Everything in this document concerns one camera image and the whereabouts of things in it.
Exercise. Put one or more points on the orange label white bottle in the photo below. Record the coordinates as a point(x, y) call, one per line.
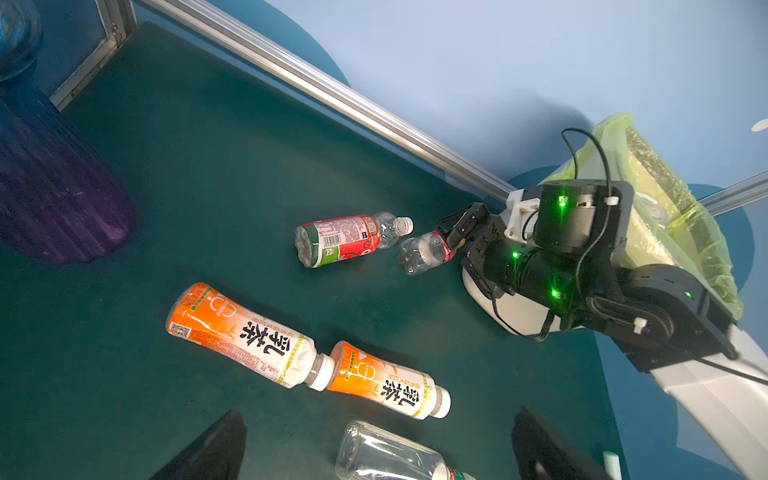
point(407, 391)

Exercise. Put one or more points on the green bin liner bag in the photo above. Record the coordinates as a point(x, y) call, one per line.
point(667, 224)

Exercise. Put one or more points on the white trash bin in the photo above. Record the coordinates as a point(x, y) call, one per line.
point(519, 315)

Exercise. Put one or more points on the clear bottle red green label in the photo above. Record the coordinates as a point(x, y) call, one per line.
point(370, 452)

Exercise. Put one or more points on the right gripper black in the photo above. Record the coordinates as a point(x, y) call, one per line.
point(496, 264)

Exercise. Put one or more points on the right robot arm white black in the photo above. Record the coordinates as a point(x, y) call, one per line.
point(665, 322)

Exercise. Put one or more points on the purple plastic vase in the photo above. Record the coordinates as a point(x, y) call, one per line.
point(59, 200)

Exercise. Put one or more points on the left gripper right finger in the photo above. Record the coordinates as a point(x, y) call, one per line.
point(541, 453)

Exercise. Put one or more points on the cola bottle red label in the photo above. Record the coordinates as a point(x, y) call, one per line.
point(417, 255)

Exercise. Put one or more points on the aluminium frame rear rail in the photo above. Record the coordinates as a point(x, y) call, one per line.
point(479, 91)

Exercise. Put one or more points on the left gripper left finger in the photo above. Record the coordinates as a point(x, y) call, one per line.
point(215, 454)

